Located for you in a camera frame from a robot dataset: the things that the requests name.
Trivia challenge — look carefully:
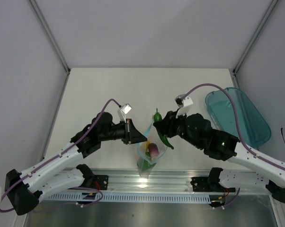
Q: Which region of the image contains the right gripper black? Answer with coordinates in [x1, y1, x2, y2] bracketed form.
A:
[153, 108, 203, 149]

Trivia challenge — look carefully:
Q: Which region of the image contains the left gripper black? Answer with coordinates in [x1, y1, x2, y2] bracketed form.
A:
[99, 119, 147, 144]

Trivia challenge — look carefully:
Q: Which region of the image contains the green chili pepper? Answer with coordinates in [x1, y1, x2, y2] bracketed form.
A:
[152, 108, 174, 150]

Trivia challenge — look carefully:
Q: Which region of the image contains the clear zip top bag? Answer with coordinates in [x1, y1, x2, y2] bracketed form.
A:
[137, 109, 168, 178]

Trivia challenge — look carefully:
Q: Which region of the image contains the purple eggplant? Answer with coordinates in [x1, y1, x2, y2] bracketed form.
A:
[148, 143, 159, 161]

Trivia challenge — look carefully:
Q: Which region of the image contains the green bell pepper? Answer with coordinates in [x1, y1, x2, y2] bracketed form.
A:
[137, 159, 155, 172]

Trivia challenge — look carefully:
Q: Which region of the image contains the yellow bell pepper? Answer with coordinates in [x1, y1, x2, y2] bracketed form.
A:
[145, 141, 150, 150]

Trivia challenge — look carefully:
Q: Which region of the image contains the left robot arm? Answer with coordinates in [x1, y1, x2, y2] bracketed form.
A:
[4, 112, 147, 216]

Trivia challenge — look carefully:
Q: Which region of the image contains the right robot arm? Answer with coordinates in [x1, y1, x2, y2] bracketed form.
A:
[153, 111, 285, 203]

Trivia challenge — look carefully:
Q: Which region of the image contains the teal plastic tray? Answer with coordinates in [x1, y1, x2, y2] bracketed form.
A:
[205, 87, 271, 148]

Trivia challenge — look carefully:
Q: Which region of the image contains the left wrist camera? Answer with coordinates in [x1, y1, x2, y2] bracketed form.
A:
[117, 104, 132, 122]

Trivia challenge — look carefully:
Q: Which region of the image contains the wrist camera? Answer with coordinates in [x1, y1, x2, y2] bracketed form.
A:
[175, 94, 193, 118]
[117, 104, 132, 122]

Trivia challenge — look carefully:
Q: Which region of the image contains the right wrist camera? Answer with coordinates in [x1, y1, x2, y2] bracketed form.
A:
[175, 94, 193, 118]

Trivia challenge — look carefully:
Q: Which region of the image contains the aluminium mounting rail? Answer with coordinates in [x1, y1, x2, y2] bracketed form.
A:
[38, 167, 282, 196]

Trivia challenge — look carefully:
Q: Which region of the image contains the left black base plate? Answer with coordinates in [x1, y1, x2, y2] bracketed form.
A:
[86, 175, 109, 191]

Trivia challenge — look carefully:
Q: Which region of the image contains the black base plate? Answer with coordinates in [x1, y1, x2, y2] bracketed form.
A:
[86, 175, 109, 191]
[190, 176, 236, 192]

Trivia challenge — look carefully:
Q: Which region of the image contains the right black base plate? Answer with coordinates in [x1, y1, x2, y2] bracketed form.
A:
[190, 176, 236, 192]

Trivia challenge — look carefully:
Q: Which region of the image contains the white slotted cable duct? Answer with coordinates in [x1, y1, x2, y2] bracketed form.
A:
[45, 191, 211, 204]

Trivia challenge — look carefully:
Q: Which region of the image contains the right frame post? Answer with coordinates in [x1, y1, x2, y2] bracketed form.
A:
[232, 0, 281, 76]

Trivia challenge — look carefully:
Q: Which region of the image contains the frame post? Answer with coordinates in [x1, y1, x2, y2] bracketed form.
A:
[27, 0, 71, 74]
[232, 0, 281, 76]

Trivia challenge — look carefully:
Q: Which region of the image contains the left frame post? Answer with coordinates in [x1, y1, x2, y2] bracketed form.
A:
[27, 0, 71, 74]

